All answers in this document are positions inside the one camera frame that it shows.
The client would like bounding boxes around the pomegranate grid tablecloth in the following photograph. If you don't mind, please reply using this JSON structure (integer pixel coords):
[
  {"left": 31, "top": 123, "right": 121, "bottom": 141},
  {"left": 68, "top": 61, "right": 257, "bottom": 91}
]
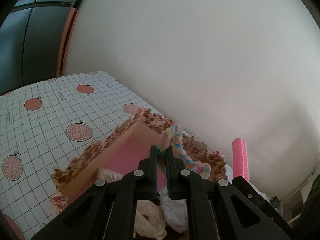
[{"left": 1, "top": 72, "right": 149, "bottom": 239}]

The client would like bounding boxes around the floral pink storage box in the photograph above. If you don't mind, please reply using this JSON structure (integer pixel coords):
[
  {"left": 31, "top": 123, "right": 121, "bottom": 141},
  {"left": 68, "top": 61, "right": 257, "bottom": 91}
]
[{"left": 50, "top": 108, "right": 227, "bottom": 214}]

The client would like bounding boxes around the pastel braided hair tie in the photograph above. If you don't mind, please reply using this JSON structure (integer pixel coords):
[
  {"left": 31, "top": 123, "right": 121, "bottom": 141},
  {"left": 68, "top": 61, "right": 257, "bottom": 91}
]
[{"left": 157, "top": 123, "right": 212, "bottom": 180}]

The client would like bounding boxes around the white paper ball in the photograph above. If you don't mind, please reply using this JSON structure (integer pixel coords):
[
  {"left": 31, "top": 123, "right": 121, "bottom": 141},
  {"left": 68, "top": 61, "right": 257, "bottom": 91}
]
[{"left": 159, "top": 186, "right": 188, "bottom": 233}]

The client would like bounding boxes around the cream lace scrunchie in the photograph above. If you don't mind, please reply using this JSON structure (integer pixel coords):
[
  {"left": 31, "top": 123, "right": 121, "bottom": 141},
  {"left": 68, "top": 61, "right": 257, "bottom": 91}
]
[{"left": 133, "top": 200, "right": 167, "bottom": 239}]

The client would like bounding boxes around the pink hair roller clip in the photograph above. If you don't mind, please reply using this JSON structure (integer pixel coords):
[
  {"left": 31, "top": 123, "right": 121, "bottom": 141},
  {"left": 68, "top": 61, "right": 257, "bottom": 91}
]
[{"left": 232, "top": 138, "right": 249, "bottom": 181}]

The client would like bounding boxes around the dark window panel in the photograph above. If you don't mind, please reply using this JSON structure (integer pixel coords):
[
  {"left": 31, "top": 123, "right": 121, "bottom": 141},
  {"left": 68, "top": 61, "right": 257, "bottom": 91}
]
[{"left": 1, "top": 0, "right": 82, "bottom": 94}]

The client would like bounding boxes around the black power adapter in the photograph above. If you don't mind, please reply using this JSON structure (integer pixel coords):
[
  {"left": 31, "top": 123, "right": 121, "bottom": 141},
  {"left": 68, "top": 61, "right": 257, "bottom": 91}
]
[{"left": 270, "top": 196, "right": 280, "bottom": 209}]

